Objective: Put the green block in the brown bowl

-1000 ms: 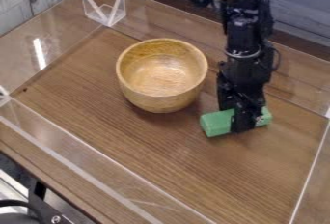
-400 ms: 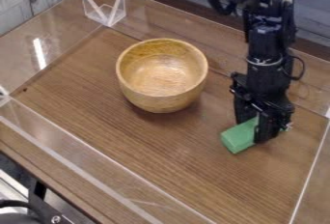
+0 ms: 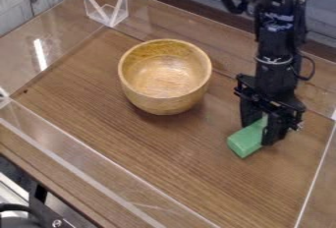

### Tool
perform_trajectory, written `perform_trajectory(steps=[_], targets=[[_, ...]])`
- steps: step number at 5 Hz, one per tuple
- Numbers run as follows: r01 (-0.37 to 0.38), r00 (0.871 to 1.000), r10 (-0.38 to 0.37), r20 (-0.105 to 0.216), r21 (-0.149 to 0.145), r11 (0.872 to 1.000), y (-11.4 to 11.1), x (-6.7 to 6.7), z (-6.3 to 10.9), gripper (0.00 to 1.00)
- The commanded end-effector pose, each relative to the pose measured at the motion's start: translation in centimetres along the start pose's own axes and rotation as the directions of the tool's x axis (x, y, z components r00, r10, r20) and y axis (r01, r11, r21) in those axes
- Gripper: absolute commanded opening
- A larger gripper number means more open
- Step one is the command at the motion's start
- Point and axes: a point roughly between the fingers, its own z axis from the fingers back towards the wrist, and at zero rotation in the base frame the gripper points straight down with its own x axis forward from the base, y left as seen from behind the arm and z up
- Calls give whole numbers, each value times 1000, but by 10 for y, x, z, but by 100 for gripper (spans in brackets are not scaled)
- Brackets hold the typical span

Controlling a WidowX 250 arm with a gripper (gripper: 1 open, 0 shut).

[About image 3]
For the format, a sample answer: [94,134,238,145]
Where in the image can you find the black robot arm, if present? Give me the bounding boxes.
[220,0,313,145]

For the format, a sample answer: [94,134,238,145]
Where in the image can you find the green rectangular block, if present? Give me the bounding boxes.
[226,116,268,159]

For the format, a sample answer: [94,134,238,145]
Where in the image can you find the black metal table bracket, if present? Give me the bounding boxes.
[29,184,76,228]

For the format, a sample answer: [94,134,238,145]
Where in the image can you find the black cable lower left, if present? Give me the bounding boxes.
[0,202,44,228]

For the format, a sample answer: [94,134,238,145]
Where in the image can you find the brown wooden bowl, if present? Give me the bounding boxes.
[118,38,212,115]

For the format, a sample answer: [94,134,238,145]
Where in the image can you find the clear acrylic front wall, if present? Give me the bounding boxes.
[0,98,218,228]

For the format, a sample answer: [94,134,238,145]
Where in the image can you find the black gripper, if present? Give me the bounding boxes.
[233,56,305,145]

